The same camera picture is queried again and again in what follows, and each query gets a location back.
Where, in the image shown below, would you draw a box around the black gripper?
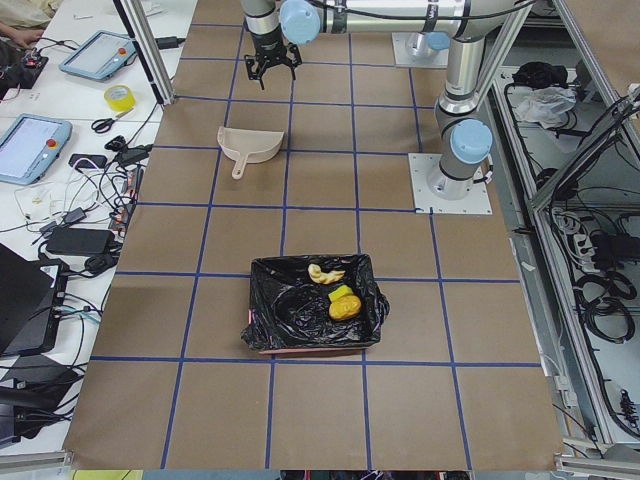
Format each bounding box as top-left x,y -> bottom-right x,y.
244,29 -> 302,90

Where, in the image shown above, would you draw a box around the beige plastic dustpan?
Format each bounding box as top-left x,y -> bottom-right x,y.
217,126 -> 284,180

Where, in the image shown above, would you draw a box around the yellow sponge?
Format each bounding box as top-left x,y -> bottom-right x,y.
328,285 -> 353,303

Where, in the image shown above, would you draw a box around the brown potato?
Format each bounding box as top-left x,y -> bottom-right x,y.
329,295 -> 362,321

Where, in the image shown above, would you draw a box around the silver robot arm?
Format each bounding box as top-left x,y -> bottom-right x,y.
241,1 -> 504,201
406,32 -> 451,65

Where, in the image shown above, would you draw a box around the pink bin with black bag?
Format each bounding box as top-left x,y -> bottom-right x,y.
241,254 -> 390,353

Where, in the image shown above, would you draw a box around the black power adapter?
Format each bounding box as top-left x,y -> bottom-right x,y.
155,36 -> 185,50

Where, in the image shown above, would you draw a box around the yellow tape roll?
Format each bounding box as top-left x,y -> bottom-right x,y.
103,84 -> 136,112

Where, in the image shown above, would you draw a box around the far teach pendant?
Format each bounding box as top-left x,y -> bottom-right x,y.
59,30 -> 136,81

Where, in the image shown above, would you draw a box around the teach pendant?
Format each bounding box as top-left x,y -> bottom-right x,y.
1,114 -> 73,185
59,30 -> 136,81

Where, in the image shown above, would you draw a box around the black scissors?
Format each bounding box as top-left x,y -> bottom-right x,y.
91,109 -> 131,134

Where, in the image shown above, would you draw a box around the near teach pendant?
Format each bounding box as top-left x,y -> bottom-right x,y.
1,114 -> 73,185

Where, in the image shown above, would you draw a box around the aluminium frame post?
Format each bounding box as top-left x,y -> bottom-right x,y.
113,0 -> 175,106

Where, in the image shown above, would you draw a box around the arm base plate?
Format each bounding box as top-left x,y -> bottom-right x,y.
392,32 -> 451,69
408,153 -> 492,215

